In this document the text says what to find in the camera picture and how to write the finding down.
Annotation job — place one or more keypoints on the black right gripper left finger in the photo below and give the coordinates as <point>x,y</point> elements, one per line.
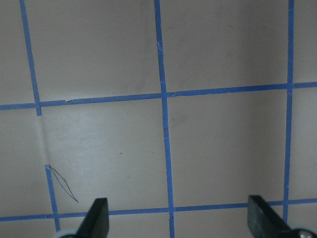
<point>96,222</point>

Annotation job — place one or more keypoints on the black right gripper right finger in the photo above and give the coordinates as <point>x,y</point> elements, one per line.
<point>263,221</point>

